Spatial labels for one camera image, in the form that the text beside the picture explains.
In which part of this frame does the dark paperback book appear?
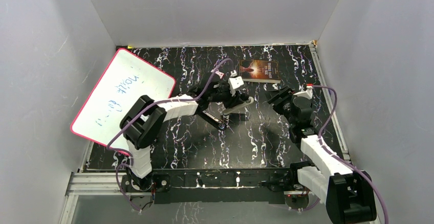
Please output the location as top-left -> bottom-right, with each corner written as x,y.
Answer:
239,59 -> 281,84

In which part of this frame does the pink-framed whiteboard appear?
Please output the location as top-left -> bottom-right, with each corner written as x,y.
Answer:
70,49 -> 176,146

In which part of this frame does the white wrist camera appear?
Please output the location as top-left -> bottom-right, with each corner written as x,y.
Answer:
228,70 -> 244,91
293,84 -> 313,100

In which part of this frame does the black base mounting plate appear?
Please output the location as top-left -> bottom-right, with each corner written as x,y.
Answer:
120,168 -> 316,208

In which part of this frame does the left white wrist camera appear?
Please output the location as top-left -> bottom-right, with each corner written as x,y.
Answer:
228,70 -> 244,91

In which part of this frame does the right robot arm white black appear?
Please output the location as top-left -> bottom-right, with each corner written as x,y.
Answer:
266,84 -> 377,223

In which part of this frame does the aluminium frame rail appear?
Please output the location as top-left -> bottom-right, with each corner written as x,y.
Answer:
59,170 -> 382,224

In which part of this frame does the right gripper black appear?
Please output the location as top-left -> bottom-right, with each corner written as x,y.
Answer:
263,85 -> 296,127

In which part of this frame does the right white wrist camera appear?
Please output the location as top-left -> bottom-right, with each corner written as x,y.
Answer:
293,84 -> 313,100

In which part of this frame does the black stapler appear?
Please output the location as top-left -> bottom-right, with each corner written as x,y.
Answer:
198,96 -> 254,131

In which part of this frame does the small red staple box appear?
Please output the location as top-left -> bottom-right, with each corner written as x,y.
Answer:
215,72 -> 224,79

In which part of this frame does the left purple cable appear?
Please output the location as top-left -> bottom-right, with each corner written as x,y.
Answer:
106,58 -> 234,213

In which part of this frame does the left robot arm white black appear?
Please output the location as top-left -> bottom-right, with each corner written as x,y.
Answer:
120,81 -> 254,191

